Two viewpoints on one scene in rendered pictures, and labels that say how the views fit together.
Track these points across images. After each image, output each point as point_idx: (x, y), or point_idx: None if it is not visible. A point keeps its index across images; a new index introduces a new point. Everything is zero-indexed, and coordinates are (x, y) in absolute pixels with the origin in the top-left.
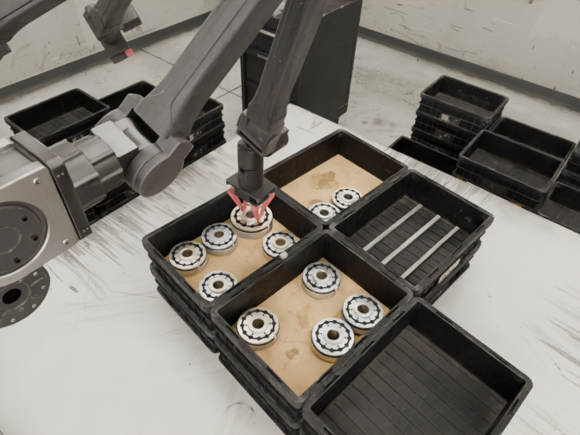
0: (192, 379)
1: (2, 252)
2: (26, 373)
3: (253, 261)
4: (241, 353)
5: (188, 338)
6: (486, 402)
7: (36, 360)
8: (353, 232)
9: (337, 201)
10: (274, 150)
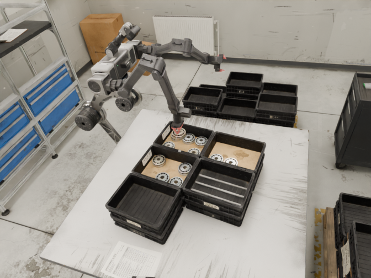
0: None
1: (94, 88)
2: (137, 131)
3: (185, 150)
4: None
5: None
6: None
7: (141, 131)
8: (215, 171)
9: (226, 160)
10: (181, 116)
